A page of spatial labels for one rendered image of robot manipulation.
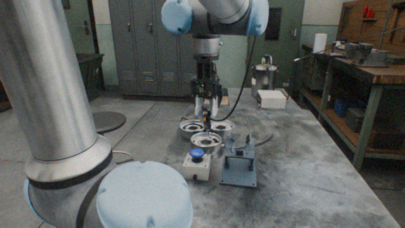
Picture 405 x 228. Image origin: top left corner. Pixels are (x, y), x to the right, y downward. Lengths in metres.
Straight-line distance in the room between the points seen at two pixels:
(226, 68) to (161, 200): 3.80
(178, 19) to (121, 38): 3.33
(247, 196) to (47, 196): 0.45
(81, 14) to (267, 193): 4.33
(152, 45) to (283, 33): 1.84
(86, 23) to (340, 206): 4.40
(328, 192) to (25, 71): 0.69
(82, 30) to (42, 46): 4.38
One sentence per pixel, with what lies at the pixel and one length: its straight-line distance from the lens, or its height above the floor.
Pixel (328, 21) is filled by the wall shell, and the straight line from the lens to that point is 4.21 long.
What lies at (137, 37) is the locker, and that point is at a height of 0.96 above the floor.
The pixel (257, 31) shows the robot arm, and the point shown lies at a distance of 0.51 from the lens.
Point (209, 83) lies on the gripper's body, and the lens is 0.66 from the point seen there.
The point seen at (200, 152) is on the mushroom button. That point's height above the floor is 0.87.
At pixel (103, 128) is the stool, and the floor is 0.62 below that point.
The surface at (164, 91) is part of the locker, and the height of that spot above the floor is 0.17.
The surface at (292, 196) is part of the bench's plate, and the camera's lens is 0.70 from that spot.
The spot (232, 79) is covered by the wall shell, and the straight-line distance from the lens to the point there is 4.10.
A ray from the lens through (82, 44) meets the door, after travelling 4.75.
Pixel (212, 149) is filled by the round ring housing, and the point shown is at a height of 0.83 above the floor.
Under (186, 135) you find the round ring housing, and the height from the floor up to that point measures 0.82.
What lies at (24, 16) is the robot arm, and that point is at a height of 1.23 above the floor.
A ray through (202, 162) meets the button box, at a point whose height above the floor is 0.84.
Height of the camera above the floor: 1.23
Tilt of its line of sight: 22 degrees down
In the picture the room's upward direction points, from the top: straight up
